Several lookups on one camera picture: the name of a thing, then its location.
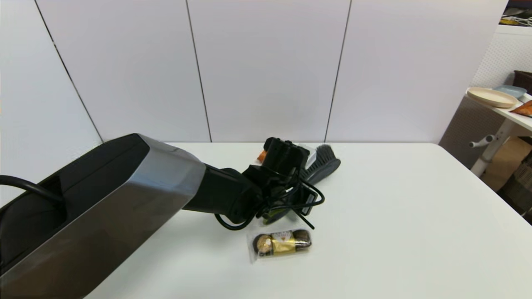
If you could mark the orange snack packet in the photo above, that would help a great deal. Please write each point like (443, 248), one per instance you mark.
(525, 109)

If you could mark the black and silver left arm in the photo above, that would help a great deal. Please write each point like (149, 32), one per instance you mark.
(124, 207)

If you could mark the white pegboard panel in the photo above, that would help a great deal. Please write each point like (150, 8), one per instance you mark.
(503, 57)

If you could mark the pale blue dish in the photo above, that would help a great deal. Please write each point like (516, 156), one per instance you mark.
(512, 90)

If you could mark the gold chocolate balls pack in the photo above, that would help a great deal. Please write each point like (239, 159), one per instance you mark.
(282, 243)

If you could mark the white side table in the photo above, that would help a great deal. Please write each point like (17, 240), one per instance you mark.
(505, 124)

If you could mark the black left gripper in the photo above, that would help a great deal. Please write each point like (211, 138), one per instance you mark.
(274, 182)

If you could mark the brown cardboard box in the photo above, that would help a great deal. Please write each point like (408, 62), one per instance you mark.
(509, 162)

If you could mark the dark brown box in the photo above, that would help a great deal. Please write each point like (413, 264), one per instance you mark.
(523, 79)

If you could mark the grey perforated panel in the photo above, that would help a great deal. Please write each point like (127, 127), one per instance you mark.
(467, 128)

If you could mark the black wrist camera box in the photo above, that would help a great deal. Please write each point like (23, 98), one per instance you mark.
(286, 154)

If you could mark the beige flat plate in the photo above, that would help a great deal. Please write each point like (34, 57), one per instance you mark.
(491, 97)

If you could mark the orange toy fruit tart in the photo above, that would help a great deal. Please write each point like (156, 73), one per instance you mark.
(262, 156)

